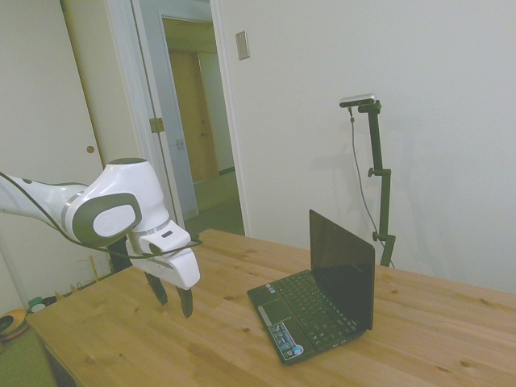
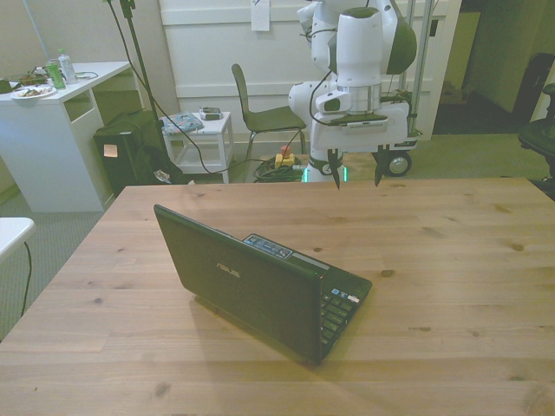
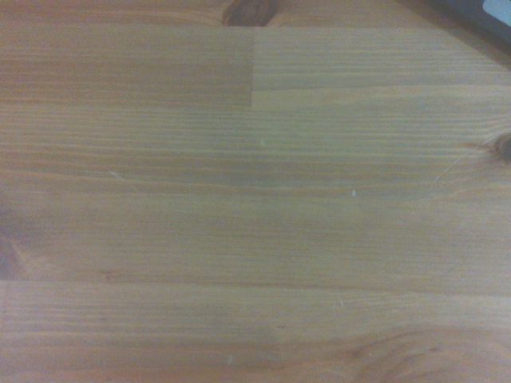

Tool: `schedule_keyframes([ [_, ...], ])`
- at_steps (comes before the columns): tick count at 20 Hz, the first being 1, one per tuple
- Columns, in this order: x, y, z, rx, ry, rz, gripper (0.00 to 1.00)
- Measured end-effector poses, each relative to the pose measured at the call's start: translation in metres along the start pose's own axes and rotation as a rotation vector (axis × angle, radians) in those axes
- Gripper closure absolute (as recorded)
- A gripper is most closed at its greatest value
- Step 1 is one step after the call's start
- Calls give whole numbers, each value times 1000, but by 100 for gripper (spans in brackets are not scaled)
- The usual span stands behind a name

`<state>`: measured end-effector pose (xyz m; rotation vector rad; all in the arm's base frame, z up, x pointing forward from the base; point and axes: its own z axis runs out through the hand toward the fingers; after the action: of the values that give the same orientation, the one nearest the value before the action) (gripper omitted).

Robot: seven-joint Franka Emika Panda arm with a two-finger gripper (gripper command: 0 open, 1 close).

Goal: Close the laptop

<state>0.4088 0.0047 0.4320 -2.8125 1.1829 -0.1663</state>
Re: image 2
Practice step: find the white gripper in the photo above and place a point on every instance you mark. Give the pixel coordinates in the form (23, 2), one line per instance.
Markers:
(368, 136)

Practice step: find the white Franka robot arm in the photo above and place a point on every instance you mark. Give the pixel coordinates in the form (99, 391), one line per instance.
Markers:
(360, 52)

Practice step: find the black Asus laptop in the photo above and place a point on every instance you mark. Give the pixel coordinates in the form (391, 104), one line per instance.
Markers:
(251, 281)

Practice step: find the white cart with wheel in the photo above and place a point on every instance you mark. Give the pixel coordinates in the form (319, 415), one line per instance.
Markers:
(400, 164)

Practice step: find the yellow red emergency stop button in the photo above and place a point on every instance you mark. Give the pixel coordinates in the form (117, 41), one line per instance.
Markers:
(285, 157)

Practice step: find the dark green chair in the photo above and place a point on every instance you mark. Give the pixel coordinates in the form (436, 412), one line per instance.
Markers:
(269, 119)

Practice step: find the aluminium pole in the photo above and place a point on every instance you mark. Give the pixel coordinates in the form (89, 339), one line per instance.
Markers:
(421, 65)

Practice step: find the small white side table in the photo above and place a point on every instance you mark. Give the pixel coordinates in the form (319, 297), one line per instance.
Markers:
(208, 130)

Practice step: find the small grey device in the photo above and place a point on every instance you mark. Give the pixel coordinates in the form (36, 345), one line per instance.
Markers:
(210, 113)

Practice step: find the patterned cloth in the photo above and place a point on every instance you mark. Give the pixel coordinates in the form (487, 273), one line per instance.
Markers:
(182, 123)

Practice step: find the white paper sheet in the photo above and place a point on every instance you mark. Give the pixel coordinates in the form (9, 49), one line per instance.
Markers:
(260, 15)

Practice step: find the black office chair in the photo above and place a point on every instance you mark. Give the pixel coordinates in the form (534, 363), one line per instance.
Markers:
(539, 130)

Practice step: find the black bag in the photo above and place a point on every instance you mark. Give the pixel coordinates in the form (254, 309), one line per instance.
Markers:
(162, 167)

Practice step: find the orange sticky note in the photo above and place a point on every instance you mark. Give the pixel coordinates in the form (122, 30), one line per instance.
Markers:
(110, 151)

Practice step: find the black tripod stand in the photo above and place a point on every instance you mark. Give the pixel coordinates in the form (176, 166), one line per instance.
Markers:
(139, 47)

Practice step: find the white desk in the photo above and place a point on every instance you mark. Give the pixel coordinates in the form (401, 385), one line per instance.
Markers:
(52, 143)

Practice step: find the clear plastic bottle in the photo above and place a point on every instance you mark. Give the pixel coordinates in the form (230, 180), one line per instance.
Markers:
(68, 67)

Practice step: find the green drink can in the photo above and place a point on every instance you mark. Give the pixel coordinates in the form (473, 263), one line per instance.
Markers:
(56, 76)

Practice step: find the white bowl with food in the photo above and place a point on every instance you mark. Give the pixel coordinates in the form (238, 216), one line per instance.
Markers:
(34, 92)

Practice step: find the food tray with leftovers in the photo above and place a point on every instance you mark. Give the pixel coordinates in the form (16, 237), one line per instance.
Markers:
(34, 79)

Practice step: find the white rounded table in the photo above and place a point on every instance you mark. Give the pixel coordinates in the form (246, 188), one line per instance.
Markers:
(13, 236)

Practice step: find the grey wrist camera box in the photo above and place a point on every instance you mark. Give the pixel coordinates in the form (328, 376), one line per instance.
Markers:
(333, 103)

